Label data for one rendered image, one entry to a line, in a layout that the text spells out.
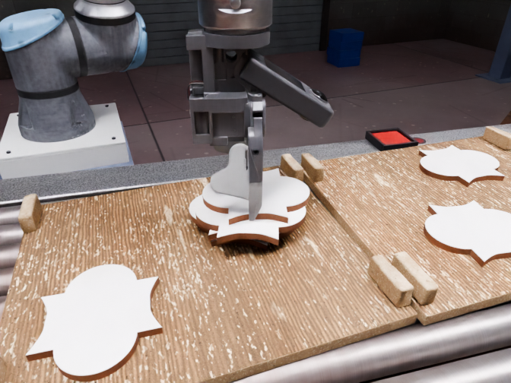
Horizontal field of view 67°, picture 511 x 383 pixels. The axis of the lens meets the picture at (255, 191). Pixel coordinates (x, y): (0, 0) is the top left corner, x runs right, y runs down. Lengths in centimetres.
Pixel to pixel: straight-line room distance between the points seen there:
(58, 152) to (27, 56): 18
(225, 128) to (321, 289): 21
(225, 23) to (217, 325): 30
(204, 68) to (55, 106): 51
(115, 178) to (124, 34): 31
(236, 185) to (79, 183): 36
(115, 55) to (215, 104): 49
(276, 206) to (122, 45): 53
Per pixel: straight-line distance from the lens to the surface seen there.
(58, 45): 87
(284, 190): 51
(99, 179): 73
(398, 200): 62
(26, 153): 88
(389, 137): 85
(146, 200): 61
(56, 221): 61
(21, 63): 88
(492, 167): 76
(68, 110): 89
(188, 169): 72
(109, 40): 88
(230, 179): 44
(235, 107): 42
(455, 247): 54
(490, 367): 46
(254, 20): 40
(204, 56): 43
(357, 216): 57
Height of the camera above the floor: 126
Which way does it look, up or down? 32 degrees down
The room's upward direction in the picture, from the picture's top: straight up
